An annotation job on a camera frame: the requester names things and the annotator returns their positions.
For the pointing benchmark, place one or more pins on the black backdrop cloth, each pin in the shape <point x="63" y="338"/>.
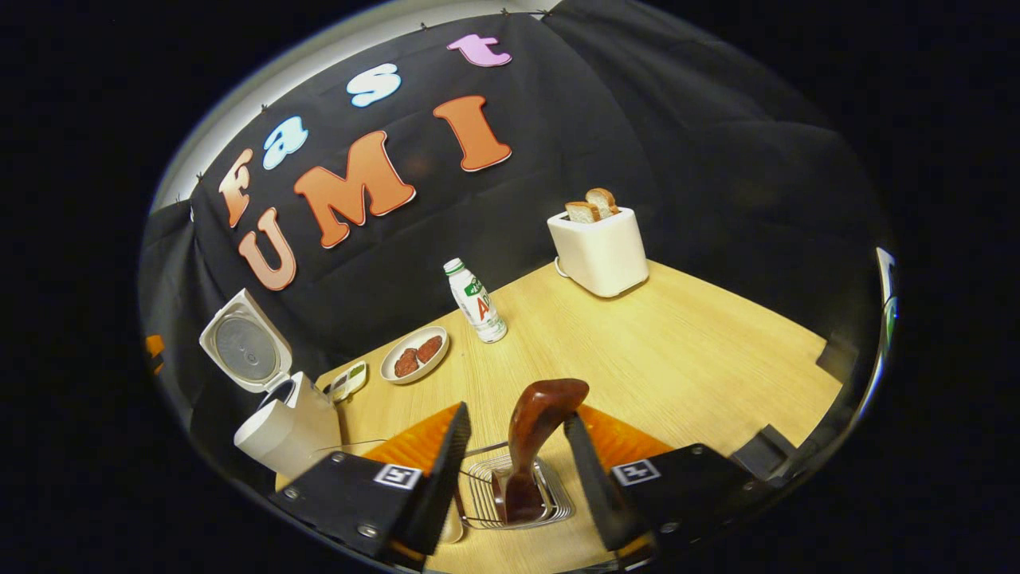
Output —
<point x="717" y="159"/>

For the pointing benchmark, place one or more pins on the white dish with green filling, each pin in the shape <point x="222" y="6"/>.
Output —
<point x="351" y="383"/>

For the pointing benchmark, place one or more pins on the bread slice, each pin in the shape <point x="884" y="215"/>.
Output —
<point x="582" y="213"/>
<point x="603" y="201"/>

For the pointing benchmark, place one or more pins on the white rice cooker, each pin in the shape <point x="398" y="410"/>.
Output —
<point x="295" y="430"/>

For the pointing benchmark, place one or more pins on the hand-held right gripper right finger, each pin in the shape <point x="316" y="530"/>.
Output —
<point x="594" y="486"/>

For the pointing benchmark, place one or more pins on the white round plate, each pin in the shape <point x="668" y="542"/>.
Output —
<point x="388" y="367"/>

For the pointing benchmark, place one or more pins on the red meat piece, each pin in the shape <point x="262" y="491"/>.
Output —
<point x="406" y="363"/>
<point x="430" y="348"/>

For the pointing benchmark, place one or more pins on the white drink bottle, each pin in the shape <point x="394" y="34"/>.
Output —
<point x="478" y="307"/>

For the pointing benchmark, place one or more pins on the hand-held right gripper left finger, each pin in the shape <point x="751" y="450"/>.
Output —
<point x="442" y="486"/>

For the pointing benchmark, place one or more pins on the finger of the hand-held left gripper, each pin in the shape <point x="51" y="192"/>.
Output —
<point x="154" y="351"/>

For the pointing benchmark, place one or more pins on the white toaster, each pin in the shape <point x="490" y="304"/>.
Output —
<point x="598" y="255"/>

